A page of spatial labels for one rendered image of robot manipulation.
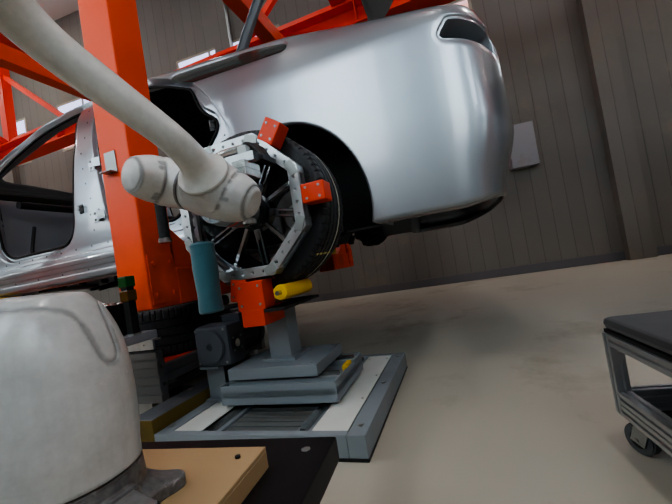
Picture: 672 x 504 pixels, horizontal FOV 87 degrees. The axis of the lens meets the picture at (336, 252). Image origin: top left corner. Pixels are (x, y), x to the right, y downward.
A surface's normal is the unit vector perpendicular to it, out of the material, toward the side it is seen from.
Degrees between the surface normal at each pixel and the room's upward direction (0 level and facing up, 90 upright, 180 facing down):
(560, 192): 90
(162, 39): 90
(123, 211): 90
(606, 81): 90
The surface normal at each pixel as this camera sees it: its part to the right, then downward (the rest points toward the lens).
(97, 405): 0.88, -0.19
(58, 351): 0.63, -0.39
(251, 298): -0.33, 0.02
